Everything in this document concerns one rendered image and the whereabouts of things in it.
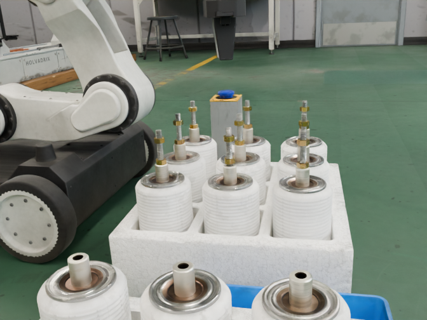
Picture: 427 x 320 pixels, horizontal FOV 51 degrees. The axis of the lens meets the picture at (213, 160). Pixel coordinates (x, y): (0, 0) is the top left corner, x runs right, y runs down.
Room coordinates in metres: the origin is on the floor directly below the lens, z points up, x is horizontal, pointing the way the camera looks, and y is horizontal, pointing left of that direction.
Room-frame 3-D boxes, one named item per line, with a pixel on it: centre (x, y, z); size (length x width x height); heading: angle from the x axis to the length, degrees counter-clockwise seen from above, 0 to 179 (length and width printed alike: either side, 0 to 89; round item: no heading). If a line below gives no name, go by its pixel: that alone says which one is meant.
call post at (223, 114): (1.12, -0.04, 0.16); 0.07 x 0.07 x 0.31; 78
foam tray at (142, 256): (0.82, -0.05, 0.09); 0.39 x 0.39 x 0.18; 78
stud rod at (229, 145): (0.70, -0.03, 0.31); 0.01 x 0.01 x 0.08
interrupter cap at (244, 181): (0.70, -0.03, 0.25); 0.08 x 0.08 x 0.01
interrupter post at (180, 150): (0.84, 0.06, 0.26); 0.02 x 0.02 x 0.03
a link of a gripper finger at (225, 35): (0.68, -0.03, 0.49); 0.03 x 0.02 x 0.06; 93
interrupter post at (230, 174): (0.70, -0.03, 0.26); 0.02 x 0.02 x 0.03
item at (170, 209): (0.73, 0.09, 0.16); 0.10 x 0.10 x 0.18
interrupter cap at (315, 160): (0.79, -0.17, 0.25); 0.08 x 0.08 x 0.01
